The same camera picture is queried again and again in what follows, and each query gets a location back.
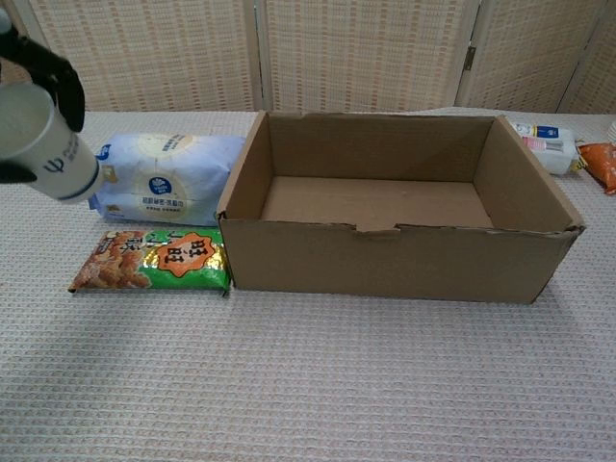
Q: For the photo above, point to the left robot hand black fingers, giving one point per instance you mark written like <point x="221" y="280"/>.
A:
<point x="58" y="72"/>

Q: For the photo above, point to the white paper cup blue logo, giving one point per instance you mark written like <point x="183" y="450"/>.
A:
<point x="43" y="149"/>

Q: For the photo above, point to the blue white tissue pack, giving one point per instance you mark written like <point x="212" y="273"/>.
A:
<point x="163" y="178"/>

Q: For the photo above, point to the green orange snack packet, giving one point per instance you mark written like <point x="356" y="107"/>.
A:
<point x="173" y="262"/>

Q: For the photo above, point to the open brown cardboard box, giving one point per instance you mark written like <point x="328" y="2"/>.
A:
<point x="385" y="264"/>

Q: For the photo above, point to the woven folding screen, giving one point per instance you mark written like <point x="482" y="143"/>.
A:
<point x="361" y="53"/>

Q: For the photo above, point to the white woven tablecloth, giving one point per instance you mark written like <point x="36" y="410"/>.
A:
<point x="308" y="385"/>

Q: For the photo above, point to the metal screen hinge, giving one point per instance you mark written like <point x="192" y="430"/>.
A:
<point x="470" y="59"/>

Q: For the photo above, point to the white plastic food package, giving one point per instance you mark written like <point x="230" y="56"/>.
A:
<point x="553" y="149"/>

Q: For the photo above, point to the white bottle at edge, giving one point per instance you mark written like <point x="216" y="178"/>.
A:
<point x="612" y="132"/>

